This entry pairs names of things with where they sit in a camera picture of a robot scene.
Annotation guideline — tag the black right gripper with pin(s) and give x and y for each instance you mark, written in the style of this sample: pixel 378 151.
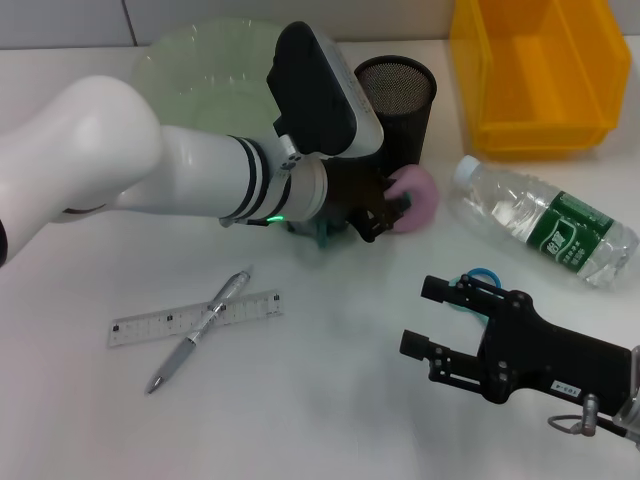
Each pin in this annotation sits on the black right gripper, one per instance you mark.
pixel 550 360

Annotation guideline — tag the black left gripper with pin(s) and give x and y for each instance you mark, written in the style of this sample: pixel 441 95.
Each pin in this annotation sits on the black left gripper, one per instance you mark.
pixel 355 185

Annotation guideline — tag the pink peach toy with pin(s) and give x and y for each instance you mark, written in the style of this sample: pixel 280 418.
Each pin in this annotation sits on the pink peach toy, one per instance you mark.
pixel 422 200

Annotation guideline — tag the green plastic wrapper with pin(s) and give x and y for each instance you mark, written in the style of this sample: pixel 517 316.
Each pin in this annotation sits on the green plastic wrapper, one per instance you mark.
pixel 324 237

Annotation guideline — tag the clear bottle green label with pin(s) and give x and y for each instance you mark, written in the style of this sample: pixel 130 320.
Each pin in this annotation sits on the clear bottle green label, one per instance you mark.
pixel 505 200

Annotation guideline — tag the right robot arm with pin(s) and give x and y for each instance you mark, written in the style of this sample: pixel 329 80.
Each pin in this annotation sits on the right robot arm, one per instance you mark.
pixel 634 400

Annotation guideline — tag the blue scissors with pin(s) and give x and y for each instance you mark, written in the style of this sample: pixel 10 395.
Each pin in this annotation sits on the blue scissors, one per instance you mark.
pixel 484 272

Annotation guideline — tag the black mesh pen holder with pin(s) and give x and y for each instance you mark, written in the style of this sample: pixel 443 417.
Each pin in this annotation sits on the black mesh pen holder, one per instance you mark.
pixel 405 115

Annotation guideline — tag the green glass fruit bowl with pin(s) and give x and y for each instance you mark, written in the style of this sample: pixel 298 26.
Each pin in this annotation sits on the green glass fruit bowl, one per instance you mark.
pixel 210 65

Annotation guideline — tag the silver ballpoint pen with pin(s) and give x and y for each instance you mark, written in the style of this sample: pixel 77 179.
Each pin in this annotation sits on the silver ballpoint pen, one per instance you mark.
pixel 185 345

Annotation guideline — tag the clear plastic ruler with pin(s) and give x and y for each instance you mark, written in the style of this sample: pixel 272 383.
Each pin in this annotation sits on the clear plastic ruler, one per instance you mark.
pixel 150 325

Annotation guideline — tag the yellow plastic bin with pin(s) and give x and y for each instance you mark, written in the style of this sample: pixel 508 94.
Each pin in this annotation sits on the yellow plastic bin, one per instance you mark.
pixel 540 125

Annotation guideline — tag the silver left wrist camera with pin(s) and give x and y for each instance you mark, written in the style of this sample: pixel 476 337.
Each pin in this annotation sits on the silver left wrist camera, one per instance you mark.
pixel 310 90

